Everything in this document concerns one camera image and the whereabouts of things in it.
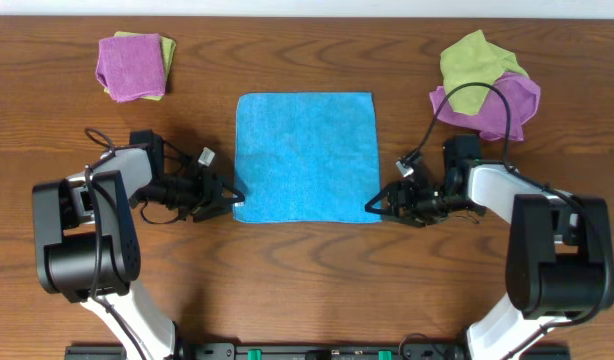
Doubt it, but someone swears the blue microfiber cloth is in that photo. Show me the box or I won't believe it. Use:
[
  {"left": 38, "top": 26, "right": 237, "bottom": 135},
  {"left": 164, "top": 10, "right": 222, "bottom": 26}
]
[{"left": 234, "top": 92, "right": 381, "bottom": 224}]

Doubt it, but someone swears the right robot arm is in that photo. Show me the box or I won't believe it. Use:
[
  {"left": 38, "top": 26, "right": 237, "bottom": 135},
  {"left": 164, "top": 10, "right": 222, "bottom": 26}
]
[{"left": 365, "top": 135, "right": 614, "bottom": 359}]

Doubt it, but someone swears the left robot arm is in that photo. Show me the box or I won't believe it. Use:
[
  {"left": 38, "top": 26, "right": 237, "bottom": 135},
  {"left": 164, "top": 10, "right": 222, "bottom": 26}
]
[{"left": 32, "top": 128, "right": 245, "bottom": 359}]

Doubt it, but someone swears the folded purple cloth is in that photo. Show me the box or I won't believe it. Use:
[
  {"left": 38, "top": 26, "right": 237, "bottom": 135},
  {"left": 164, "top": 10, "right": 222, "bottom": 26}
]
[{"left": 95, "top": 33, "right": 167, "bottom": 104}]

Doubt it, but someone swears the folded green cloth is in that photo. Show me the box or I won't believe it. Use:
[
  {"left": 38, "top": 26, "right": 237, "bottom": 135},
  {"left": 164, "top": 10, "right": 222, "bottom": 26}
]
[{"left": 103, "top": 31, "right": 178, "bottom": 102}]

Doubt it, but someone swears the crumpled green cloth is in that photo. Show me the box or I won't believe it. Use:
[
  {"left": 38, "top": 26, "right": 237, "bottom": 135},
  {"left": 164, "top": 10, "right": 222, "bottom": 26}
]
[{"left": 440, "top": 30, "right": 528, "bottom": 115}]

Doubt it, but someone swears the crumpled purple cloth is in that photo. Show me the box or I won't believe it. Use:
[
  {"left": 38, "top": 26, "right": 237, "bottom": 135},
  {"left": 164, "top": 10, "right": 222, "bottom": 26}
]
[{"left": 438, "top": 72, "right": 541, "bottom": 142}]

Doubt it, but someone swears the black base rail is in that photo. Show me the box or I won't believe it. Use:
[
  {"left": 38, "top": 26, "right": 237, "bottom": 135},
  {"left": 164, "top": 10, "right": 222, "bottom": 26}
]
[{"left": 64, "top": 339, "right": 572, "bottom": 360}]

